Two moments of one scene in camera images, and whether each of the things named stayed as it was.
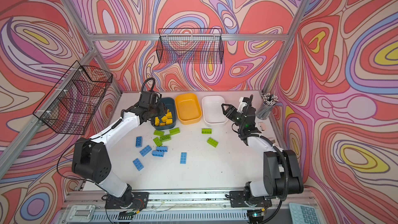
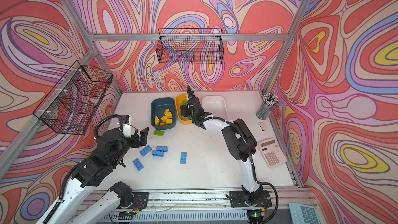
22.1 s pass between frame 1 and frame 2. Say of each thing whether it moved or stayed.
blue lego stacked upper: stayed
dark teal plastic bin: stayed
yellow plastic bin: stayed
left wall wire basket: stayed
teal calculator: stayed
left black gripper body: moved
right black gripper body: moved
